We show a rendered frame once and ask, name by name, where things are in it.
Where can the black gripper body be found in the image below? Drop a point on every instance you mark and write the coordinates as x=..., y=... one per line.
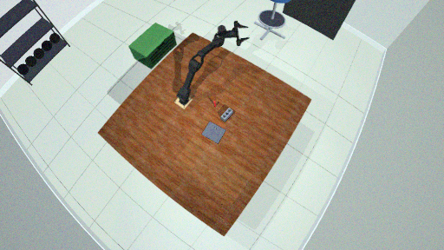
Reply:
x=234, y=33

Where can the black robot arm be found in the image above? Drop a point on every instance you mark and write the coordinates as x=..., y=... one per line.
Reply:
x=194, y=66

